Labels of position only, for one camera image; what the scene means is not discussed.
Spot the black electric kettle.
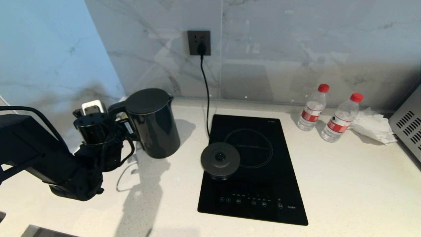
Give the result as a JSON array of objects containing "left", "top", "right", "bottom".
[{"left": 108, "top": 88, "right": 181, "bottom": 159}]

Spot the round grey kettle base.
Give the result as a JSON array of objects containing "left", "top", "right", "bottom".
[{"left": 200, "top": 142, "right": 241, "bottom": 181}]

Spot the red-capped water bottle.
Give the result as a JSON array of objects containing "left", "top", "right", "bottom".
[
  {"left": 297, "top": 84, "right": 330, "bottom": 132},
  {"left": 321, "top": 92, "right": 364, "bottom": 143}
]

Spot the black glass induction cooktop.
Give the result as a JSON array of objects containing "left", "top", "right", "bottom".
[{"left": 197, "top": 114, "right": 309, "bottom": 226}]

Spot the crumpled white tissue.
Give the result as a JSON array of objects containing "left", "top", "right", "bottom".
[{"left": 350, "top": 107, "right": 398, "bottom": 145}]

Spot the silver vented appliance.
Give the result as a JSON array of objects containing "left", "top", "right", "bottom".
[{"left": 388, "top": 83, "right": 421, "bottom": 164}]

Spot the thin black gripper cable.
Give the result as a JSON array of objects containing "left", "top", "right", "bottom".
[{"left": 99, "top": 137, "right": 136, "bottom": 171}]

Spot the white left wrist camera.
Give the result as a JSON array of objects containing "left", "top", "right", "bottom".
[{"left": 73, "top": 100, "right": 108, "bottom": 118}]

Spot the black power cord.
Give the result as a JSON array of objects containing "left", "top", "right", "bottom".
[{"left": 196, "top": 43, "right": 211, "bottom": 139}]

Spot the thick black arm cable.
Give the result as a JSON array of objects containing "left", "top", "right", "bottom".
[{"left": 0, "top": 106, "right": 70, "bottom": 153}]

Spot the dark grey wall socket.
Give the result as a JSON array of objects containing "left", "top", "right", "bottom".
[{"left": 187, "top": 30, "right": 211, "bottom": 56}]

